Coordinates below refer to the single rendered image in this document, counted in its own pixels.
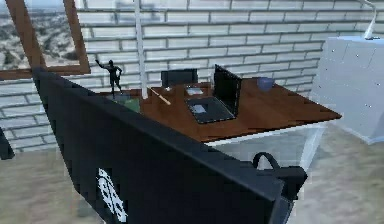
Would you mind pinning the white chest of drawers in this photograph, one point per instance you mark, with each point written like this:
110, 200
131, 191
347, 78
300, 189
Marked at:
353, 86

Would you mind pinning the tan pencil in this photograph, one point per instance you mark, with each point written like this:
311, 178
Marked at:
160, 97

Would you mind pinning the grey flat phone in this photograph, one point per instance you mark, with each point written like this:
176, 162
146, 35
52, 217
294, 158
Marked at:
194, 91

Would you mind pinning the brown desk with white legs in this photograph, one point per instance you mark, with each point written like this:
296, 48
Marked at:
266, 110

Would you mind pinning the black slanted shape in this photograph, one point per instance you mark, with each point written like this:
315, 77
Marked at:
5, 146

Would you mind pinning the black open laptop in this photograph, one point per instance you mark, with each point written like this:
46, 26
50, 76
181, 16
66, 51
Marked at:
213, 108

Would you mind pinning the black chair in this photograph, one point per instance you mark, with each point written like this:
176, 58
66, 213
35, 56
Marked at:
179, 77

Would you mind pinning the black human figure statue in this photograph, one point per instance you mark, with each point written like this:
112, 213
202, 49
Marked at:
114, 74

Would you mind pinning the blue bowl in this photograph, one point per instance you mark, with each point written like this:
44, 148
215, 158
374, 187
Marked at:
265, 84

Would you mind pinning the brown framed window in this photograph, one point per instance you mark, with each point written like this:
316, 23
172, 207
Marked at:
40, 36

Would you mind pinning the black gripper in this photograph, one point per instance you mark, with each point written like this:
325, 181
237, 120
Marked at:
292, 181

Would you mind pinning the white lamp pole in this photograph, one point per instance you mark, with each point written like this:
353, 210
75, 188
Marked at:
140, 50

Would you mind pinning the white desk lamp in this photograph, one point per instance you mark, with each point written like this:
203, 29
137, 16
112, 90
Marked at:
370, 23

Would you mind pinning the green flat book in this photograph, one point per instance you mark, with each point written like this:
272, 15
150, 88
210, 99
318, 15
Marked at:
132, 105

